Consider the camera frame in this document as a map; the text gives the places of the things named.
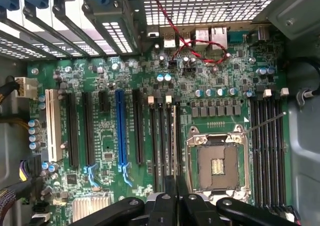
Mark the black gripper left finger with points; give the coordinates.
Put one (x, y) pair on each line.
(160, 211)

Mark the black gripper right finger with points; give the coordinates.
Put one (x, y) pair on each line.
(195, 211)

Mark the black RAM slot white latches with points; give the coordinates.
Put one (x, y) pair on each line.
(281, 148)
(263, 148)
(153, 136)
(170, 136)

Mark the silver socket cover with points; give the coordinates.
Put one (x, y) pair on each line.
(235, 194)

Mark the CPU socket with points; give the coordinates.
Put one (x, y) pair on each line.
(217, 166)

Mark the silver finned heatsink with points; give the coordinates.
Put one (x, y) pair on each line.
(90, 208)

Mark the long black expansion slot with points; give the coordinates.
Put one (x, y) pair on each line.
(88, 131)
(138, 128)
(72, 131)

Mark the blue expansion slot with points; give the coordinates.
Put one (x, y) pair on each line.
(121, 128)

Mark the green motherboard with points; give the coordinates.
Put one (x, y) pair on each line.
(107, 136)

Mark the thin metal locking lever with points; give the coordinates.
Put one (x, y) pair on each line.
(265, 123)

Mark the short black expansion slot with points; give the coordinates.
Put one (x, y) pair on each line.
(104, 101)

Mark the open grey PC case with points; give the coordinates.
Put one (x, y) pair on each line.
(303, 148)

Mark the white expansion slot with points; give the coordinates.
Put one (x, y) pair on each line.
(53, 126)

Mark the white power connector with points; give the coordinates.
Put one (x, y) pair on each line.
(26, 86)

